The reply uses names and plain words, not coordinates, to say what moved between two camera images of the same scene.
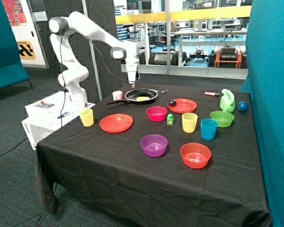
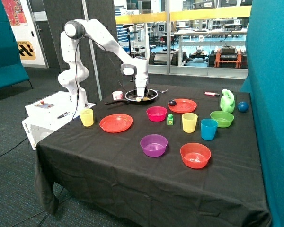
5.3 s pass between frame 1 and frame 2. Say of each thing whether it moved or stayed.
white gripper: moved
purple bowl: stayed
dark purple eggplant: stayed
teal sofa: stayed
